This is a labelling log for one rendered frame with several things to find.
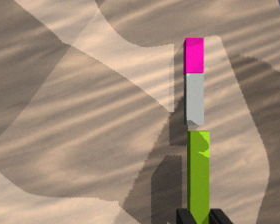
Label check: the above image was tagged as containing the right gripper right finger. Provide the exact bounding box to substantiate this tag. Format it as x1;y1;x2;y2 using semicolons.
209;209;233;224

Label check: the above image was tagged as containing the magenta rectangular block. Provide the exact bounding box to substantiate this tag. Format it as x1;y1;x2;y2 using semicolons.
183;38;204;75

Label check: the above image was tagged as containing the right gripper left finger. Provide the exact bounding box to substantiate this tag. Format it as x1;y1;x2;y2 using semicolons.
176;209;197;224

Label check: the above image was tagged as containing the lime green rod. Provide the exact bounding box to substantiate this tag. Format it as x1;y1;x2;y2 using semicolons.
187;131;209;224

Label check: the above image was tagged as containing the grey rod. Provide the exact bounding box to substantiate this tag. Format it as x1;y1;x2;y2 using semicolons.
184;73;204;125

